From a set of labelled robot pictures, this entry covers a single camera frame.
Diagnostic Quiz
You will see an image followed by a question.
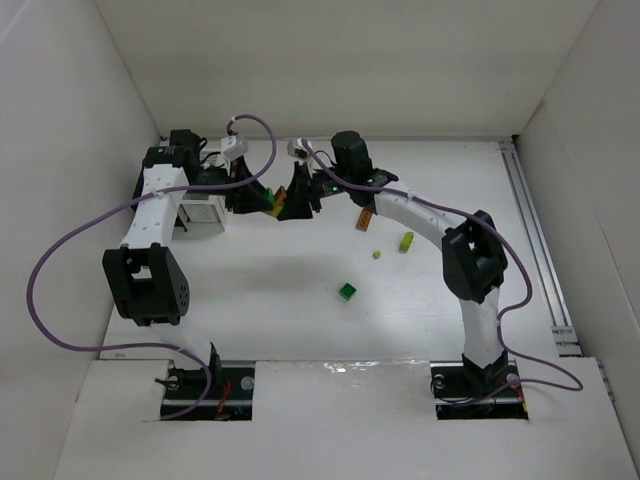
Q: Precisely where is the green red lego cluster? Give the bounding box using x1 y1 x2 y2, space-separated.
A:
265 186 287 218

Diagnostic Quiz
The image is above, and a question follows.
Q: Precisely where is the brown lego brick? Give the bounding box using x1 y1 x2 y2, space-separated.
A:
355 208 375 232

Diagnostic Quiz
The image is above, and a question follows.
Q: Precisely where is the small green lego cube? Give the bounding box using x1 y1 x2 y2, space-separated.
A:
338 282 357 302

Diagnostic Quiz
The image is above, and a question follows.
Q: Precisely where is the lime curved lego brick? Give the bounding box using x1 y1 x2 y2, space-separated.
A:
398 231 414 253

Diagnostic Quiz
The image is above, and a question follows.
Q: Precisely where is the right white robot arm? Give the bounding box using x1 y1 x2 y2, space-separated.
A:
278 131 508 392

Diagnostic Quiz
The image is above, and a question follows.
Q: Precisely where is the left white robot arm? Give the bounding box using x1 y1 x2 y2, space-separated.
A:
102 130 273 386

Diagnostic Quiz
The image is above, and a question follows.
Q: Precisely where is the white slatted container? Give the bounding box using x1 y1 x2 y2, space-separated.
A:
176 193 229 232

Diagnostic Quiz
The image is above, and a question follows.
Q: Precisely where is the black slatted container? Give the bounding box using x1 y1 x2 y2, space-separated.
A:
132 170 144 199

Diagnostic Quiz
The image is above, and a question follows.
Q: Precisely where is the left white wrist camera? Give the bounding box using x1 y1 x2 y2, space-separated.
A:
220 135 249 162

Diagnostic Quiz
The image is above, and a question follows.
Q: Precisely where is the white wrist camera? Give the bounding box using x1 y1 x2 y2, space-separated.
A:
286 138 311 161
220 135 249 162

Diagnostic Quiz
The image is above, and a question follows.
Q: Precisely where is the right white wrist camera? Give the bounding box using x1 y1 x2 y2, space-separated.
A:
286 138 311 161

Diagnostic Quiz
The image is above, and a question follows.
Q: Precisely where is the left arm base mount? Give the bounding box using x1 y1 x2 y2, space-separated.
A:
155 345 256 422

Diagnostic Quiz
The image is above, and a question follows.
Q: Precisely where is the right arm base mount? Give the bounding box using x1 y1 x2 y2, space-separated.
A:
429 352 529 421

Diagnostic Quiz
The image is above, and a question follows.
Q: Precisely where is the aluminium rail right side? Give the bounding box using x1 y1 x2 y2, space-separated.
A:
498 137 584 357

